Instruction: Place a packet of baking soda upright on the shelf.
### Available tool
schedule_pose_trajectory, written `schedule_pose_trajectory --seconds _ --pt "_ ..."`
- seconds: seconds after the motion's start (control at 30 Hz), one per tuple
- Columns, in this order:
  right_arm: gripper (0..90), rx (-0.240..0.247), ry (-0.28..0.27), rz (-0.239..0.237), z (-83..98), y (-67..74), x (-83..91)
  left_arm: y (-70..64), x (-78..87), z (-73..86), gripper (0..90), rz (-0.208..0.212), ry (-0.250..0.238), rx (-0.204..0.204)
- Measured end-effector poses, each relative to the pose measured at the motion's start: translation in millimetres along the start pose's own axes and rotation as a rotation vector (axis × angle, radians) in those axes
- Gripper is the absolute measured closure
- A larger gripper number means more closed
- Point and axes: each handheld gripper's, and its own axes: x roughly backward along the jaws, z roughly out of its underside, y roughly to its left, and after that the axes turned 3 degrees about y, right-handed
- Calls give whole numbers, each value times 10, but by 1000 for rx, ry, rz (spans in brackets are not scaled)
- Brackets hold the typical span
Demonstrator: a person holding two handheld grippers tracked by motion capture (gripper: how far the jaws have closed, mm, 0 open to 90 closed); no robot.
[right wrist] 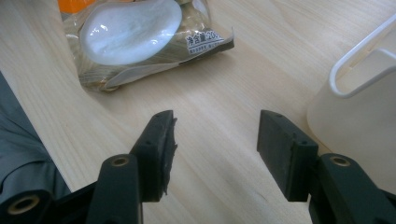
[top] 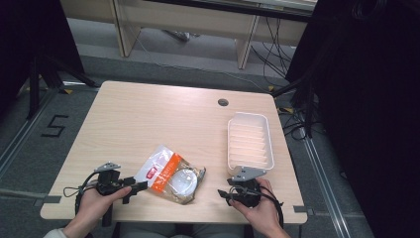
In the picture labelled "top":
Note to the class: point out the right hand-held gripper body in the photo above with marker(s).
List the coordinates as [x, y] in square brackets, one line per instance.
[247, 188]

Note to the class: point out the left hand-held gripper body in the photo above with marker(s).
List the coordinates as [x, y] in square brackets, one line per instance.
[106, 185]

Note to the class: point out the clear packet with orange label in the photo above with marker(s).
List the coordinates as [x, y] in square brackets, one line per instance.
[168, 175]

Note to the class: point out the white plastic basket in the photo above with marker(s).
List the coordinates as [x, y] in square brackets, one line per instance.
[250, 145]

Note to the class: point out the person's left hand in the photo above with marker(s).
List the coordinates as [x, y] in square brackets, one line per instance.
[95, 204]

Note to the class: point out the person's right hand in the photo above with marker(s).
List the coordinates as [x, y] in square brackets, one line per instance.
[261, 211]

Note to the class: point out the person's legs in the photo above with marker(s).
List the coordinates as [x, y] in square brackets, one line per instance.
[181, 231]

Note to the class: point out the black metal stand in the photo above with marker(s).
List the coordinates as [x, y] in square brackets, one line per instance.
[43, 79]
[305, 102]

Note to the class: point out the black curtain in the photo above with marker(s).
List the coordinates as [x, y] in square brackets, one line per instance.
[33, 33]
[369, 109]

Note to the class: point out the beige wooden desk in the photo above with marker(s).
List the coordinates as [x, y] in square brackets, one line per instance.
[185, 20]

